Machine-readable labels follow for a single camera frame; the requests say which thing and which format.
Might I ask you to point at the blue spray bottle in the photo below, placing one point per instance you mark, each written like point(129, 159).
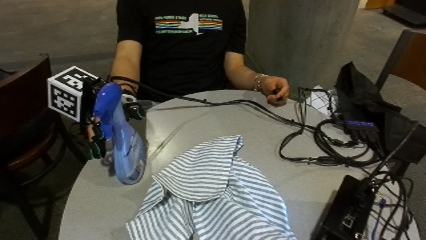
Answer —
point(124, 143)

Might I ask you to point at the white paper sheet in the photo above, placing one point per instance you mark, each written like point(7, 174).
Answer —
point(319, 100)

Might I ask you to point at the white cube with black markers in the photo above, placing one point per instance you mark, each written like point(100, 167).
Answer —
point(66, 93)

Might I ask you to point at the dark wooden chair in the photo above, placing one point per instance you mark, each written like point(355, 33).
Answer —
point(27, 133)

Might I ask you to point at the grey concrete column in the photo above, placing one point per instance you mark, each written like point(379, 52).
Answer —
point(301, 43)

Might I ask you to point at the black fabric bag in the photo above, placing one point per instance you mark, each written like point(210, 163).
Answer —
point(367, 96)

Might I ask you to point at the black hub with blue lights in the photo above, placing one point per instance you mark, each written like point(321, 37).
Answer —
point(361, 126)

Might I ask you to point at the person's black printed t-shirt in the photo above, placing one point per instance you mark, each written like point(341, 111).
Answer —
point(181, 50)

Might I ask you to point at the grey white striped shirt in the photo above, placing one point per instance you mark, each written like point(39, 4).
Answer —
point(213, 193)

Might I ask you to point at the brown wooden chair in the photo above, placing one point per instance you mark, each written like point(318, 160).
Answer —
point(410, 56)

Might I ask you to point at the black electronics box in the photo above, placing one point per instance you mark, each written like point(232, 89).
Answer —
point(347, 210)

